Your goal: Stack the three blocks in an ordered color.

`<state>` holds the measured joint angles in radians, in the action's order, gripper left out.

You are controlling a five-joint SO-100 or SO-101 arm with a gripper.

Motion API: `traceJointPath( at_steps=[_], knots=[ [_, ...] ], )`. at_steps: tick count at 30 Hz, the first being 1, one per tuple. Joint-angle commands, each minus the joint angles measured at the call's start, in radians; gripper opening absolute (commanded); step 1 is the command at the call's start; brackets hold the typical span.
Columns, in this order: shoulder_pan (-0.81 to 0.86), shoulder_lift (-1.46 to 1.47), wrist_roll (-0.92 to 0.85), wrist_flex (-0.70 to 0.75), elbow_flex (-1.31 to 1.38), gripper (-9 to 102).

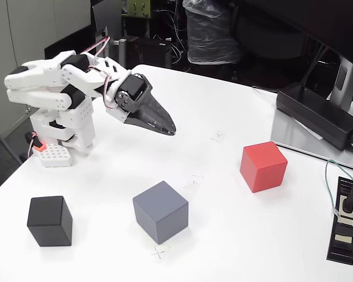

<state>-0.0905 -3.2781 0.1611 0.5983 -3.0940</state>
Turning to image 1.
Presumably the black power adapter brick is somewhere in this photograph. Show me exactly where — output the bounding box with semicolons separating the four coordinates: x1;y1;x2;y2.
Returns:
275;83;353;150

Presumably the plastic wrapped dark bin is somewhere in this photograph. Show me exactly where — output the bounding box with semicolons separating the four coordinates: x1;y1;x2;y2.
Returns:
182;0;244;65

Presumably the thin green wire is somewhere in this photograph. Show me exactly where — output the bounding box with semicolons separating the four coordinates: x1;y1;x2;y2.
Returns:
324;159;353;218

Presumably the clear tape X mark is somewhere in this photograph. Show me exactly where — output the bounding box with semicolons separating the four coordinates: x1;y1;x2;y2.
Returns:
149;243;172;263
211;130;227;144
182;174;205;189

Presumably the red wooden cube block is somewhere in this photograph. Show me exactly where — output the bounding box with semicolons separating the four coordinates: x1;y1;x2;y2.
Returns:
239;141;288;194

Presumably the pink white servo cable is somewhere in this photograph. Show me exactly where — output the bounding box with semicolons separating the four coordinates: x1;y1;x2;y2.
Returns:
79;36;133;111

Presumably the orange cable connector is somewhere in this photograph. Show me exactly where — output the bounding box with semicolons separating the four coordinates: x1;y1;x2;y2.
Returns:
25;132;46;159

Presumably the black power strip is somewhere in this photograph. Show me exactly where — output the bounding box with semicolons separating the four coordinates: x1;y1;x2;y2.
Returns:
326;176;353;263

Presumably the black monitor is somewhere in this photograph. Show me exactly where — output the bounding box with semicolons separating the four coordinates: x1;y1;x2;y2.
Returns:
241;0;353;71

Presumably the black plug in strip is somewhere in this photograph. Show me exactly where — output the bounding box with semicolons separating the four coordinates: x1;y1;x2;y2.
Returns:
339;179;353;214

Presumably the black computer case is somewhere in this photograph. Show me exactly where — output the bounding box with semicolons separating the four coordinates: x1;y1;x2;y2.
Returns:
126;36;173;70

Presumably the silver metal post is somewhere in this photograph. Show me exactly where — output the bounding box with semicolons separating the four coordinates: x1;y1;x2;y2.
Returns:
114;38;127;73

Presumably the grey wooden cube block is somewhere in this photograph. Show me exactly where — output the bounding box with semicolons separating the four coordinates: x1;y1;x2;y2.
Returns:
132;180;189;245

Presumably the black wooden cube block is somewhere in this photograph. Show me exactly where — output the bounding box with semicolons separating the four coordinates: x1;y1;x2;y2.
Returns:
26;195;74;247

